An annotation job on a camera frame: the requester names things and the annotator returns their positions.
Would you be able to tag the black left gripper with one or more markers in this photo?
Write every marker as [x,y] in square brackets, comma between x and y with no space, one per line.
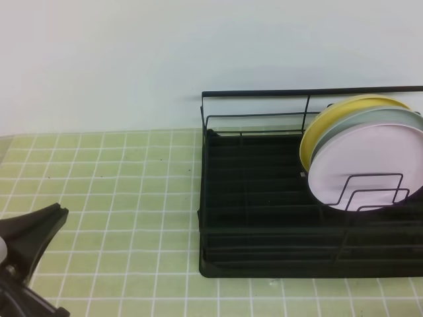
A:
[24,240]

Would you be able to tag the pink round plate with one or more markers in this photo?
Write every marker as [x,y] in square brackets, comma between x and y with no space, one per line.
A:
[368,166]

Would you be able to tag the yellow round plate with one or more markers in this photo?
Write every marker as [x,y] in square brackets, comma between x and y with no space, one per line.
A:
[337,111]

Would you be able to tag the light green round plate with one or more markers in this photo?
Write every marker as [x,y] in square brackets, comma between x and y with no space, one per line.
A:
[372,114]

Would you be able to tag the black wire dish rack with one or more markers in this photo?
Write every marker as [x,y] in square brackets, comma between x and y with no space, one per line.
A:
[258,217]

